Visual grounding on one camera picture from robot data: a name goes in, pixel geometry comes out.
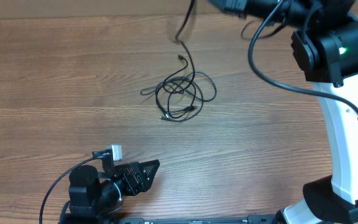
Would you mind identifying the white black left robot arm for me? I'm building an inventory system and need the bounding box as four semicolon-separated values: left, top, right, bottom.
59;154;160;223

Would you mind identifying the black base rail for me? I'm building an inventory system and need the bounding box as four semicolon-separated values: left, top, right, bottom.
114;215;276;224

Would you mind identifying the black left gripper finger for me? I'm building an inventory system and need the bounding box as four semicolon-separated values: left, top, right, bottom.
116;162;140;177
137;159;160;190

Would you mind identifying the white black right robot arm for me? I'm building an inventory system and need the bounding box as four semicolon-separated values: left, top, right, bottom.
214;0;358;223

